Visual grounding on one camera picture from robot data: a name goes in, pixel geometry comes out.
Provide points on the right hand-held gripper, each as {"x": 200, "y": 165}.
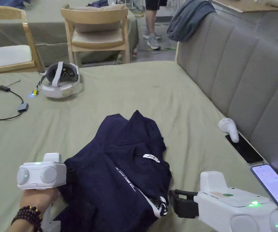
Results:
{"x": 228, "y": 207}

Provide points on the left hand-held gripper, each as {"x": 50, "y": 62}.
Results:
{"x": 42, "y": 175}

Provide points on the dark blue shirt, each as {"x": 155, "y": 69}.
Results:
{"x": 119, "y": 174}

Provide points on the person's left forearm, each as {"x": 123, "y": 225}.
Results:
{"x": 24, "y": 221}

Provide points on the person's left hand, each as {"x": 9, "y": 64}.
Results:
{"x": 36, "y": 198}

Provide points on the blue phone with lit screen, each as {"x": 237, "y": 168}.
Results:
{"x": 272, "y": 186}

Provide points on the phone with dark screen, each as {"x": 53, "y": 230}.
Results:
{"x": 246, "y": 149}

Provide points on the white hand controller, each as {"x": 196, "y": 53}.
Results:
{"x": 228, "y": 126}

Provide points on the small yellow plug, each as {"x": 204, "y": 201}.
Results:
{"x": 34, "y": 92}

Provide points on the white headset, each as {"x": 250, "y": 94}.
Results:
{"x": 61, "y": 87}

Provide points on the bed with pale green sheet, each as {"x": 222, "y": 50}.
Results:
{"x": 134, "y": 96}

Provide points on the grey padded headboard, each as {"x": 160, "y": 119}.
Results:
{"x": 245, "y": 72}

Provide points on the grey cloth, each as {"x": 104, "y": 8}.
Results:
{"x": 189, "y": 19}

